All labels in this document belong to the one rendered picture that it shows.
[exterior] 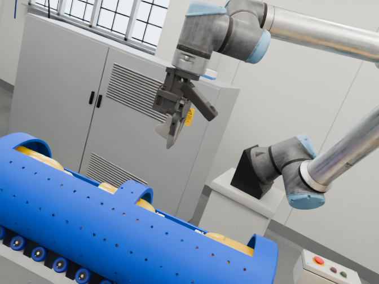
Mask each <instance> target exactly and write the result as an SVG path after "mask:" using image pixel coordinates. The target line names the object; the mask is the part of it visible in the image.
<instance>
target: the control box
mask: <svg viewBox="0 0 379 284"><path fill-rule="evenodd" d="M315 256H318V257H320V258H322V259H323V260H324V264H319V263H317V262H316V261H315V259H314V257H315ZM331 267H335V268H336V269H337V273H335V272H333V271H331V269H330V268H331ZM342 271H343V272H345V273H346V274H347V277H344V276H342V275H341V274H340V273H341V272H342ZM293 277H294V284H362V283H361V281H360V279H359V276H358V274H357V272H355V271H353V270H351V269H349V268H346V267H344V266H341V265H339V264H337V263H334V262H332V261H330V260H328V259H325V258H323V257H321V256H319V255H316V254H314V253H311V252H309V251H307V250H304V249H303V251H302V253H301V255H300V257H299V259H298V260H297V262H296V264H295V266H294V268H293Z"/></svg>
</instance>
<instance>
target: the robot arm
mask: <svg viewBox="0 0 379 284"><path fill-rule="evenodd" d="M271 38H272V39H277V40H280V41H284V42H289V43H293V44H296V45H301V46H305V47H309V48H314V49H317V50H322V51H326V52H331V53H334V54H339V55H343V56H347V57H352V58H355V59H359V60H364V61H368V62H372V63H374V64H375V66H376V67H377V68H378V69H379V33H376V32H372V31H369V30H365V29H361V28H357V27H354V26H350V25H346V24H341V23H337V22H335V21H330V20H326V19H322V18H319V17H315V16H311V15H307V14H303V13H300V12H295V11H292V10H287V9H284V8H281V7H276V6H272V5H269V4H268V3H264V2H261V1H256V0H226V1H225V4H224V7H222V6H219V5H215V4H212V3H208V2H203V1H193V2H191V3H190V4H189V7H188V10H187V13H186V14H185V20H184V23H183V26H182V30H181V33H180V36H179V39H178V43H177V47H176V49H175V53H174V56H173V59H172V62H171V64H172V66H174V67H175V68H173V67H168V66H167V67H166V70H165V72H167V74H166V77H165V81H164V85H161V86H160V87H159V89H158V90H157V93H156V97H155V100H154V103H153V107H152V108H153V109H155V110H158V111H159V112H160V113H163V114H170V115H171V116H169V117H167V118H166V120H165V122H162V123H160V124H159V125H156V127H155V131H156V132H157V133H158V134H159V135H161V136H162V137H164V138H165V139H166V140H167V143H166V148H167V149H169V148H171V147H172V146H173V145H174V144H175V142H176V140H177V138H178V136H179V134H180V132H181V130H182V127H183V125H184V123H185V120H186V118H187V114H188V112H189V111H190V107H191V104H193V105H194V106H195V107H196V108H197V109H198V110H199V111H200V113H201V114H202V115H203V116H204V118H206V119H207V120H208V121H209V122H210V121H212V120H213V119H214V118H215V117H216V116H217V115H218V112H217V111H216V109H215V107H213V106H212V105H211V103H209V102H208V101H207V99H206V98H205V97H204V96H203V94H202V93H201V92H200V91H199V90H198V89H197V88H196V86H195V85H194V84H193V83H192V82H190V81H191V80H194V81H199V79H200V76H204V75H205V72H206V69H207V67H208V63H209V60H210V58H211V55H212V52H213V51H214V52H218V53H220V54H223V55H226V56H229V57H232V58H235V59H238V60H241V61H244V62H245V63H250V64H256V63H258V62H260V61H261V59H262V58H263V57H264V55H265V53H266V51H267V49H268V47H269V44H270V40H271ZM182 79H183V81H182ZM162 86H163V87H162ZM378 148H379V103H378V104H377V105H376V106H375V107H374V108H373V109H371V110H370V111H369V112H368V113H367V114H366V115H365V116H364V117H362V118H361V119H360V120H358V121H357V123H355V124H354V125H353V126H352V127H350V128H349V129H348V130H347V131H346V132H345V133H344V134H342V135H341V136H340V137H339V138H338V139H337V140H336V141H334V142H333V143H332V144H331V145H330V146H329V147H327V148H326V149H325V150H324V151H323V152H321V153H320V154H319V155H318V153H317V151H316V149H315V147H314V145H313V143H312V141H311V140H310V138H309V137H308V136H307V135H306V134H301V135H297V136H294V137H292V138H290V139H287V140H284V141H281V142H279V143H277V144H274V145H271V146H269V147H255V148H253V149H251V151H250V157H251V162H252V165H253V168H254V170H255V173H256V175H257V176H258V178H259V180H260V181H261V182H262V183H263V184H265V185H267V184H270V183H272V182H273V181H274V180H275V179H276V178H278V177H279V176H280V175H282V177H283V182H284V187H285V192H286V198H287V200H288V203H289V205H290V206H291V207H293V208H296V209H299V210H311V209H315V208H318V207H320V206H322V205H324V204H325V197H324V193H326V192H327V191H329V190H330V189H331V187H332V181H333V180H335V179H336V178H338V177H339V176H341V175H342V174H343V173H345V172H346V171H347V170H349V169H350V168H352V167H353V166H354V165H356V164H357V163H358V162H360V161H361V160H363V159H364V158H365V157H366V156H368V155H370V154H371V153H372V152H374V151H375V150H376V149H378Z"/></svg>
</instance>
